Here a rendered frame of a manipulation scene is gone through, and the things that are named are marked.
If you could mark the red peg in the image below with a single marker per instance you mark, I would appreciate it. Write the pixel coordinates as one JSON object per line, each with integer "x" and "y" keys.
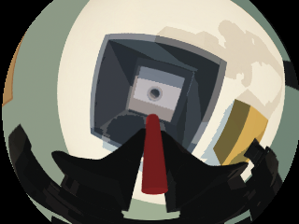
{"x": 154, "y": 180}

